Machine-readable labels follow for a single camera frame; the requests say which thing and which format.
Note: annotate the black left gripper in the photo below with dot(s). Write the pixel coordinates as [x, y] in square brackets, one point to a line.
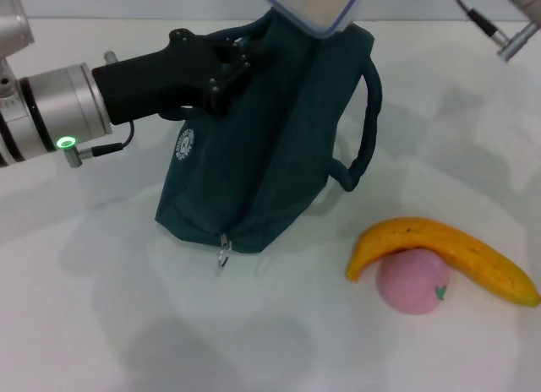
[156, 83]

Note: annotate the clear lunch box blue seal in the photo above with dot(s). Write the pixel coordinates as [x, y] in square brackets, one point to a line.
[313, 7]

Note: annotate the dark teal insulated lunch bag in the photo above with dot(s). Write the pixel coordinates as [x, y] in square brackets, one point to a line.
[274, 155]

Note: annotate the pink toy peach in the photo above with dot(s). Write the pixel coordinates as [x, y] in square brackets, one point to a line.
[410, 286]

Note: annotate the yellow banana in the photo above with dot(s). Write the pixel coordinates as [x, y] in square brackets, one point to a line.
[465, 244]

